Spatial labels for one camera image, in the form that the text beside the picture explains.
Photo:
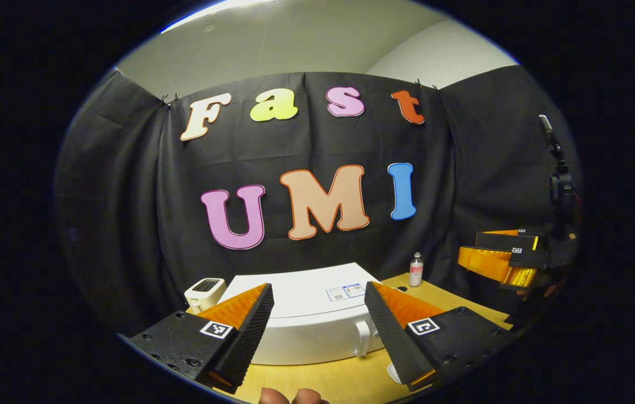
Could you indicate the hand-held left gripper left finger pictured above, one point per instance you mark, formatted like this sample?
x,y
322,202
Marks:
x,y
244,342

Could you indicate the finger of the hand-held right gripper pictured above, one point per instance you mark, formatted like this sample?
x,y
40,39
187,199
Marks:
x,y
511,240
491,264

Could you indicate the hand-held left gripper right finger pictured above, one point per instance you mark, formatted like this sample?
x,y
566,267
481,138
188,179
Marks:
x,y
396,342

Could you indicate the white microwave oven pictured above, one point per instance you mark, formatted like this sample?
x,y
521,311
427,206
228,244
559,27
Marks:
x,y
306,331

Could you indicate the white square plate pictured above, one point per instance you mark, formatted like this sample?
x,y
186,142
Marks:
x,y
393,373

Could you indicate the small pink label glass bottle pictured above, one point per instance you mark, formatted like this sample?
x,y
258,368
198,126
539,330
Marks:
x,y
416,272

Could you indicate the black backdrop cloth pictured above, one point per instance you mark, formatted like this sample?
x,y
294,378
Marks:
x,y
126,196

